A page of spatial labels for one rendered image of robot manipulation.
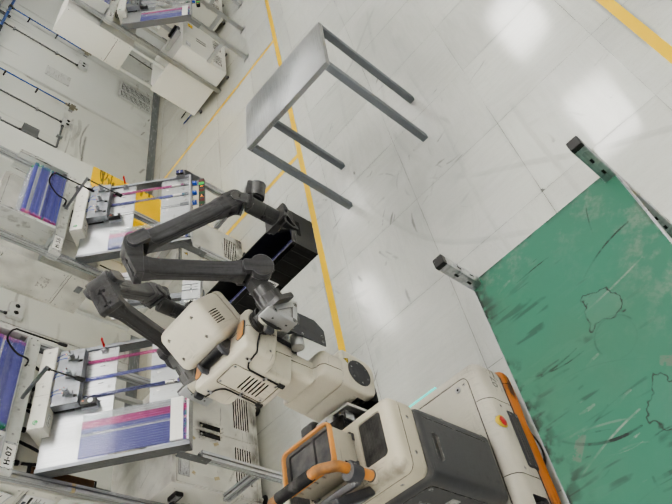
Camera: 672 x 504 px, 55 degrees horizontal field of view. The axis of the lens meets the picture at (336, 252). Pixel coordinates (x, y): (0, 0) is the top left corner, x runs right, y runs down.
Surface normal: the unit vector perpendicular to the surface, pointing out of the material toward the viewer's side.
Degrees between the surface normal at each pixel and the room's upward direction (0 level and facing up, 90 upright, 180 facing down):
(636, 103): 0
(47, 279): 90
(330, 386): 82
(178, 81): 90
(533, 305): 0
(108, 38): 90
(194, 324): 48
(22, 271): 90
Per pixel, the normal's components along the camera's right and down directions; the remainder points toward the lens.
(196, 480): 0.65, -0.63
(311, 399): 0.04, 0.61
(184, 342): -0.39, 0.22
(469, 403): -0.74, -0.41
